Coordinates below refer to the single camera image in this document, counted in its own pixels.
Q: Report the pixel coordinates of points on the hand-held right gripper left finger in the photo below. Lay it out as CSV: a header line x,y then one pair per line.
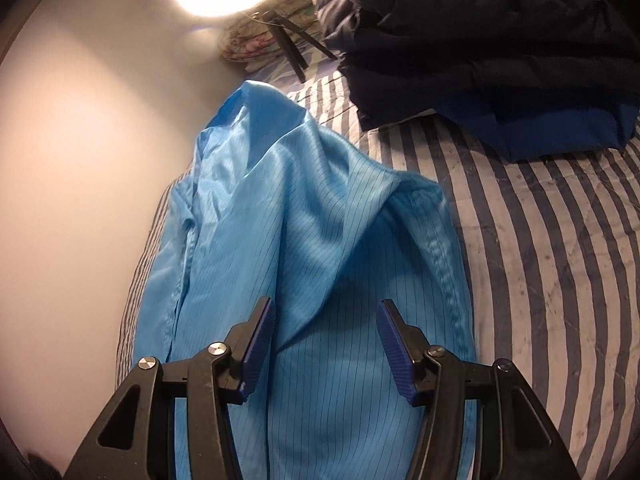
x,y
260,345

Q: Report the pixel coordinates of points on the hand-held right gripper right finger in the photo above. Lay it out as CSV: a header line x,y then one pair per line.
x,y
392,345

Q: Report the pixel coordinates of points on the light blue jacket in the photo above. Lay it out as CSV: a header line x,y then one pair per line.
x,y
310,240

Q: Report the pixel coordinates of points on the blue white striped blanket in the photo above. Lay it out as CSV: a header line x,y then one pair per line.
x,y
540,260

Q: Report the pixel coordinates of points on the folded dark blue garment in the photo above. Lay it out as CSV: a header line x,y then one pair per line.
x,y
550,130

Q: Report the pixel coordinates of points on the black tripod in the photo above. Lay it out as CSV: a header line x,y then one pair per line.
x,y
290,50

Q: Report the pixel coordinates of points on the folded floral quilt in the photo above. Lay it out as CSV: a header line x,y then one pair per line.
x,y
250,42

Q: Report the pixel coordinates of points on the navy puffer jacket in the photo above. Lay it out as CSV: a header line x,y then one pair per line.
x,y
475,35

